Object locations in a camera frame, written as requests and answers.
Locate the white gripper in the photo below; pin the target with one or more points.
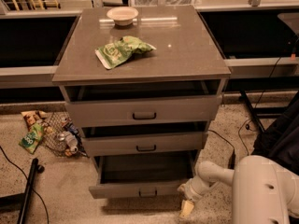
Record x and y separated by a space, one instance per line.
193 187

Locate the grey bottom drawer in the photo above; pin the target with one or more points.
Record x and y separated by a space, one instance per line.
143 175

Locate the grey drawer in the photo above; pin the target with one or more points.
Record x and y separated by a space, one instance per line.
143 103
143 175
145 138

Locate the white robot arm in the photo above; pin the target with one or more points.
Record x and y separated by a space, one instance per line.
263 192

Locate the grey middle drawer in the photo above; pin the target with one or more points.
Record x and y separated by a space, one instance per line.
145 138

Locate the grey top drawer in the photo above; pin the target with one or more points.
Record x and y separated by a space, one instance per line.
143 103

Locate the grey drawer cabinet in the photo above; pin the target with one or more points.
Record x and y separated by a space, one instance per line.
184 50

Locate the black power adapter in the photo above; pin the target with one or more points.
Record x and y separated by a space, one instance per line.
231 163

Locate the black cloth cover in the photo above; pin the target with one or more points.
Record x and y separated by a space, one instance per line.
280 141

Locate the plastic bottle in basket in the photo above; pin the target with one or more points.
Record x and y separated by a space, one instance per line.
70 140

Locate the black stand leg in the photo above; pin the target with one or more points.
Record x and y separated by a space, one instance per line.
20 201

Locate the green snack bag on floor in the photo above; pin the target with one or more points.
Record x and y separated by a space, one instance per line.
32 139

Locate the green chip bag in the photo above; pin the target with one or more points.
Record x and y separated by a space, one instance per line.
116 53

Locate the brown snack bag on floor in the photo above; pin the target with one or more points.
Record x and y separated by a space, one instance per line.
33 117

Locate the white bowl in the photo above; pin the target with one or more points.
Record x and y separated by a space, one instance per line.
122 16

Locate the wire mesh basket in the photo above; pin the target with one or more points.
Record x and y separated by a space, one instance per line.
56 123

